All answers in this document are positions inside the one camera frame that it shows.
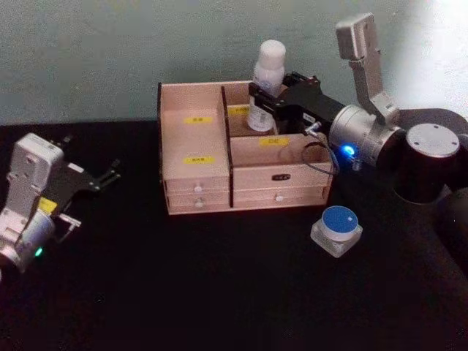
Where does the thin dark gripper cable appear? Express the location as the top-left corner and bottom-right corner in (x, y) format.
(300, 122), (363, 175)

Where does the white plastic bottle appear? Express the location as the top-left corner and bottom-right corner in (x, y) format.
(246, 39), (287, 132)

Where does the small pale wooden drawer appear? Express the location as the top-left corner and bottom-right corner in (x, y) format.
(165, 190), (233, 215)
(162, 177), (231, 195)

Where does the glass jar with blue lid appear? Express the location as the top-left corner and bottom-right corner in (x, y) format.
(309, 205), (364, 259)

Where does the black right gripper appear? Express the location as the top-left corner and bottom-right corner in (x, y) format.
(248, 72), (347, 129)

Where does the wide pale wooden drawer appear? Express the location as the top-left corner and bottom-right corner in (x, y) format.
(232, 185), (331, 210)

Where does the pale wooden desk organizer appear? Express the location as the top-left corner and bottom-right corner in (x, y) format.
(156, 80), (339, 216)

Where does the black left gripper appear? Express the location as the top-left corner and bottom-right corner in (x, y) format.
(38, 135), (122, 220)

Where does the black table cloth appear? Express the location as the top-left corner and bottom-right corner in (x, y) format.
(0, 116), (468, 351)

